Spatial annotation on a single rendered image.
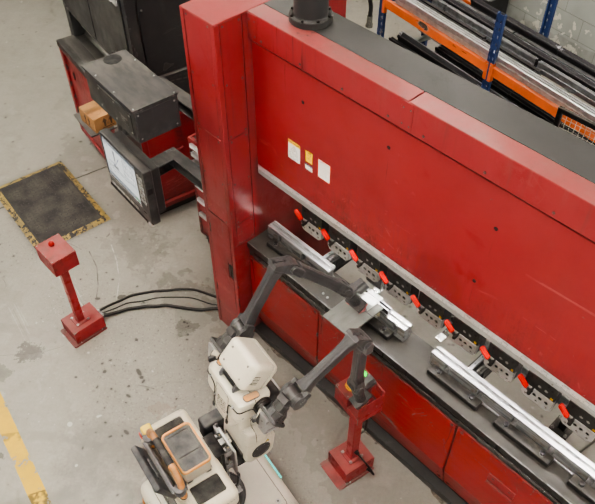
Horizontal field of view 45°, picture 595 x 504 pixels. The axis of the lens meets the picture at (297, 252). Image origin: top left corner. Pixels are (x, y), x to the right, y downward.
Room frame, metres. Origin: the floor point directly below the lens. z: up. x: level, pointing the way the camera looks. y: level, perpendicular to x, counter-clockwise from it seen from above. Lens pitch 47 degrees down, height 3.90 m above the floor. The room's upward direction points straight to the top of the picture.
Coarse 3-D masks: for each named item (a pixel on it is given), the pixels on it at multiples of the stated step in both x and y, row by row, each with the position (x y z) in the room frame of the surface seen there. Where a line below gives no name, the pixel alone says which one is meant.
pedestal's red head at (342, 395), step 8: (336, 384) 2.01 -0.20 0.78; (344, 384) 2.01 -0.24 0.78; (336, 392) 2.00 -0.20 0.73; (344, 392) 1.96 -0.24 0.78; (384, 392) 1.93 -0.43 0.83; (344, 400) 1.94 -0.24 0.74; (368, 400) 1.94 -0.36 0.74; (376, 400) 1.90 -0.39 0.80; (344, 408) 1.93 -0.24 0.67; (352, 408) 1.91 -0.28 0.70; (360, 408) 1.91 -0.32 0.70; (368, 408) 1.88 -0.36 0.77; (376, 408) 1.91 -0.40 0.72; (352, 416) 1.88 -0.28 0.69; (360, 416) 1.85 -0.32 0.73; (368, 416) 1.88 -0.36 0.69
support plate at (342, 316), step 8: (360, 296) 2.41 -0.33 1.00; (344, 304) 2.35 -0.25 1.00; (376, 304) 2.35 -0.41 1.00; (328, 312) 2.30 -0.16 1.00; (336, 312) 2.30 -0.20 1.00; (344, 312) 2.30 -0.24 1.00; (352, 312) 2.30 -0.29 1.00; (368, 312) 2.30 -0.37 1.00; (376, 312) 2.30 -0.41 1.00; (328, 320) 2.25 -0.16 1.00; (336, 320) 2.25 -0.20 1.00; (344, 320) 2.25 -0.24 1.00; (352, 320) 2.25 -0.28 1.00; (360, 320) 2.25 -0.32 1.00; (368, 320) 2.25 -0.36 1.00; (344, 328) 2.20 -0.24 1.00
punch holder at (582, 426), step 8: (568, 408) 1.57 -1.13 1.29; (576, 408) 1.55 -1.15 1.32; (576, 416) 1.54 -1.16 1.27; (584, 416) 1.52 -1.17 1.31; (592, 416) 1.50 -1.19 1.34; (576, 424) 1.52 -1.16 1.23; (584, 424) 1.51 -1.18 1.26; (592, 424) 1.49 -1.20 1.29; (576, 432) 1.51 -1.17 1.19; (584, 432) 1.49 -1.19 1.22; (592, 432) 1.47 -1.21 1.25; (592, 440) 1.47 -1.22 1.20
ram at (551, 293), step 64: (256, 64) 2.98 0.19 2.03; (256, 128) 3.00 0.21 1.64; (320, 128) 2.66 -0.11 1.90; (384, 128) 2.39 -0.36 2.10; (320, 192) 2.65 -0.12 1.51; (384, 192) 2.36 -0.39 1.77; (448, 192) 2.13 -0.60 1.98; (448, 256) 2.08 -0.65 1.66; (512, 256) 1.88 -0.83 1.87; (576, 256) 1.72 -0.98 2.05; (512, 320) 1.82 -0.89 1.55; (576, 320) 1.65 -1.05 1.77; (576, 384) 1.58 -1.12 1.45
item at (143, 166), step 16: (112, 144) 2.92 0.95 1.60; (128, 144) 2.95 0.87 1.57; (128, 160) 2.80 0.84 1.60; (144, 160) 2.82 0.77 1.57; (112, 176) 3.00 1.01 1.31; (144, 176) 2.69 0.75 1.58; (128, 192) 2.86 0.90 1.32; (144, 192) 2.70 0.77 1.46; (160, 192) 2.77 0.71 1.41; (144, 208) 2.74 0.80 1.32; (160, 208) 2.76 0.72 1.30
